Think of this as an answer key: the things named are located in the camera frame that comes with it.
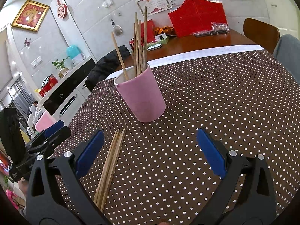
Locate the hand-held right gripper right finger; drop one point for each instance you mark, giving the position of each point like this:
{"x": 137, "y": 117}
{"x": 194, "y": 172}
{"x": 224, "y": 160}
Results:
{"x": 212, "y": 153}

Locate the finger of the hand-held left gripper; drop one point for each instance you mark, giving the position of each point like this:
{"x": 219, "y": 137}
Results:
{"x": 55, "y": 127}
{"x": 58, "y": 137}

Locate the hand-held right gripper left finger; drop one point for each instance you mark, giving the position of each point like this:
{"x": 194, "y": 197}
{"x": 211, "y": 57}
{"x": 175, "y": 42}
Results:
{"x": 90, "y": 153}

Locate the pink cup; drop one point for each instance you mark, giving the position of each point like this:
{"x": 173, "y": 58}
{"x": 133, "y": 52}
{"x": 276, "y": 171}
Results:
{"x": 143, "y": 98}

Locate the bundle of wooden chopsticks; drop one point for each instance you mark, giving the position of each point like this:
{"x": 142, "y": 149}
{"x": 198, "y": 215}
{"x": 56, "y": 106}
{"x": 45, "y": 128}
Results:
{"x": 136, "y": 51}

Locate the person's left hand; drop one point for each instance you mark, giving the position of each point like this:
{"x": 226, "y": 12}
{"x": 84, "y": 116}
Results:
{"x": 23, "y": 184}

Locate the person's right hand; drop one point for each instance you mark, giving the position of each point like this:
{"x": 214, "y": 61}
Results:
{"x": 164, "y": 223}

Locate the pink cloth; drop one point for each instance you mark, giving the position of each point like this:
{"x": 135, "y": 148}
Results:
{"x": 45, "y": 121}

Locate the white and black cabinet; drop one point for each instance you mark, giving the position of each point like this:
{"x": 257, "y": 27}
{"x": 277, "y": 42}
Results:
{"x": 68, "y": 93}

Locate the red tin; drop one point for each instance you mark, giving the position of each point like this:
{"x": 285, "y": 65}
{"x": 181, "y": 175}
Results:
{"x": 48, "y": 88}

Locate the brown polka dot tablecloth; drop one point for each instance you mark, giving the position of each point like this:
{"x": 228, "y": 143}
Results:
{"x": 211, "y": 110}

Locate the potted green plant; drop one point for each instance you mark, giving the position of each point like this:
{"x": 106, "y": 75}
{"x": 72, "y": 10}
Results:
{"x": 61, "y": 65}

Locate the teal humidifier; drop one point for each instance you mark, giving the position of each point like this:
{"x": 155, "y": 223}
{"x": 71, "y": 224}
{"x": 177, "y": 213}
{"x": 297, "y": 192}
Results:
{"x": 73, "y": 54}

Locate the black jacket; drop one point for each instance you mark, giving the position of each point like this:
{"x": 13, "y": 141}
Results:
{"x": 105, "y": 68}

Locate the brown wooden table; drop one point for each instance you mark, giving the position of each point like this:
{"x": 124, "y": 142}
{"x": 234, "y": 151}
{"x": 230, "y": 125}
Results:
{"x": 199, "y": 43}

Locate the gold framed red picture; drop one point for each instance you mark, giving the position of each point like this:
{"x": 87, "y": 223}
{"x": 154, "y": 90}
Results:
{"x": 30, "y": 15}

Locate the hanging round brush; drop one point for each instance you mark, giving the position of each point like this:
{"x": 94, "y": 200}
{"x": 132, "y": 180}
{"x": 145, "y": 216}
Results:
{"x": 116, "y": 30}

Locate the flat clear packets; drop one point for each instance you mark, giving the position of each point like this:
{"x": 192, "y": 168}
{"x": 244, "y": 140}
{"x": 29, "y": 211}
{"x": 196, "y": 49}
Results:
{"x": 202, "y": 34}

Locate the white flat device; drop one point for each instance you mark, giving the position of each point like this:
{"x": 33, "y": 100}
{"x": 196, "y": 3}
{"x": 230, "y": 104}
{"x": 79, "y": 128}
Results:
{"x": 154, "y": 46}

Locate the grey garment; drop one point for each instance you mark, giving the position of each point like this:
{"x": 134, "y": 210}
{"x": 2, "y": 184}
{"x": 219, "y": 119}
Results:
{"x": 288, "y": 56}

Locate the clear bag of dark items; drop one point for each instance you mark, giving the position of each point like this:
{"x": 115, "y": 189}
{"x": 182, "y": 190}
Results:
{"x": 220, "y": 28}

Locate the small white carton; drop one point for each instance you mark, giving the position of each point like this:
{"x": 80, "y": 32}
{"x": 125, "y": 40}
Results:
{"x": 160, "y": 37}

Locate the brown wooden chair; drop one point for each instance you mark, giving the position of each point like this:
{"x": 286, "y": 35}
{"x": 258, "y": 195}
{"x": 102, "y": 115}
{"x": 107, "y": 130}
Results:
{"x": 260, "y": 32}

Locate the orange snack packets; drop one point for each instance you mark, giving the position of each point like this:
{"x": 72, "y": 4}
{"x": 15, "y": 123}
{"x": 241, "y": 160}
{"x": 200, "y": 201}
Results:
{"x": 164, "y": 30}

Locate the tall red box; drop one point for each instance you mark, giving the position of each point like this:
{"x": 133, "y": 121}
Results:
{"x": 150, "y": 31}

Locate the red gift bag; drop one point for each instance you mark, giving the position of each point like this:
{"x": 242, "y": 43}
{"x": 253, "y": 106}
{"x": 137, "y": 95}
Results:
{"x": 196, "y": 16}

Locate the white wall switch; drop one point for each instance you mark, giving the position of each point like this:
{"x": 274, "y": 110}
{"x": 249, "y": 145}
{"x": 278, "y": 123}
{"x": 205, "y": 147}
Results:
{"x": 36, "y": 62}

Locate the butterfly wall sticker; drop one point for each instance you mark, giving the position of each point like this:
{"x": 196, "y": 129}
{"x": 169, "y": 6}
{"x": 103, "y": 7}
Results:
{"x": 27, "y": 42}

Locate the round red wall ornament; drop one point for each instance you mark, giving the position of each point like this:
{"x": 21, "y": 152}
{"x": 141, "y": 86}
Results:
{"x": 62, "y": 10}

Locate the white wall outlet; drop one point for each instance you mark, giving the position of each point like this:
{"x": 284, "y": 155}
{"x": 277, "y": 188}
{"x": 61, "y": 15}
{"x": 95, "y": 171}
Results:
{"x": 108, "y": 2}

